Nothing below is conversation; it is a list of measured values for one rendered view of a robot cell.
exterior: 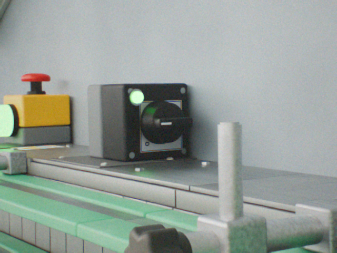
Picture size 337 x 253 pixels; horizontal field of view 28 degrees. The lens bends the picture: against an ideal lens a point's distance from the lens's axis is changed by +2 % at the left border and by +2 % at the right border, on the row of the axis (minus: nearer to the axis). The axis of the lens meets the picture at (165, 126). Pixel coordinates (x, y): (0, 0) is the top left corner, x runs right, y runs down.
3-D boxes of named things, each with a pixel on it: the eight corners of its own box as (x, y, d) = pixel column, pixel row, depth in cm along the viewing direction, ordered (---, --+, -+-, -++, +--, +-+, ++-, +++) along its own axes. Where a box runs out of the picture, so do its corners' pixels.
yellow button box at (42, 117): (53, 140, 100) (4, 144, 95) (51, 90, 99) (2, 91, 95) (74, 143, 94) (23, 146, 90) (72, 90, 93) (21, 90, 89)
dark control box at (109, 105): (152, 152, 77) (87, 157, 72) (151, 84, 76) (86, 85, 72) (194, 157, 70) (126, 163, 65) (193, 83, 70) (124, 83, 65)
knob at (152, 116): (176, 142, 69) (195, 144, 66) (140, 145, 66) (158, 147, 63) (175, 99, 69) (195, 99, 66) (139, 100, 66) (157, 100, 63)
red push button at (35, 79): (17, 97, 95) (16, 73, 95) (43, 97, 97) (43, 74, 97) (28, 97, 91) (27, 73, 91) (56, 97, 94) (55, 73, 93)
